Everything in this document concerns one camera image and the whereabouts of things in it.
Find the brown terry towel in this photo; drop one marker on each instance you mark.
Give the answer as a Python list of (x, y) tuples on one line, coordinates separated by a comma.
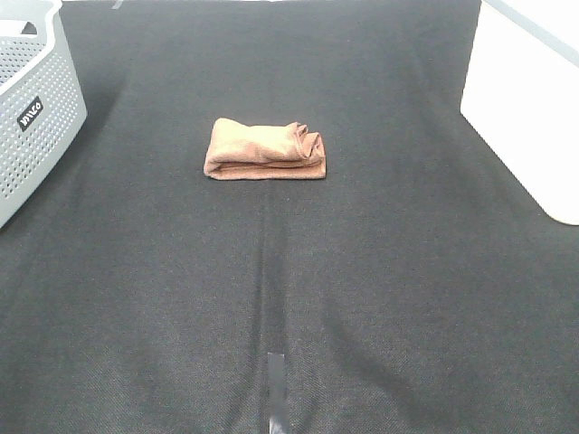
[(239, 152)]

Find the black tape strip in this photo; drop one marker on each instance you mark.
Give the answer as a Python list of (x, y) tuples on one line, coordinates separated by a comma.
[(277, 388)]

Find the black table mat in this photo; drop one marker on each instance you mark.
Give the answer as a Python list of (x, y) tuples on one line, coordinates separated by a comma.
[(417, 288)]

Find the white plastic bin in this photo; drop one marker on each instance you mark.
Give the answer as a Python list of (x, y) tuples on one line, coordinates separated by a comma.
[(521, 96)]

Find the grey perforated laundry basket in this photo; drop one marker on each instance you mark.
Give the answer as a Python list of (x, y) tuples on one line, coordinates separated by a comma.
[(42, 106)]

